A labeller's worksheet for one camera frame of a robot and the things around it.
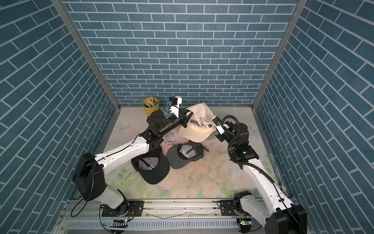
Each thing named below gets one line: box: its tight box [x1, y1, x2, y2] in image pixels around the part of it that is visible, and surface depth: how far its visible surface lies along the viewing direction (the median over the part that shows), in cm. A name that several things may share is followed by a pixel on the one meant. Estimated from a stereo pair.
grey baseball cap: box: [166, 140, 209, 170], surface depth 95 cm
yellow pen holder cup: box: [142, 97, 160, 117], surface depth 108 cm
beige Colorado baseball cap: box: [178, 102, 218, 143], surface depth 74 cm
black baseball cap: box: [130, 148, 170, 185], surface depth 89 cm
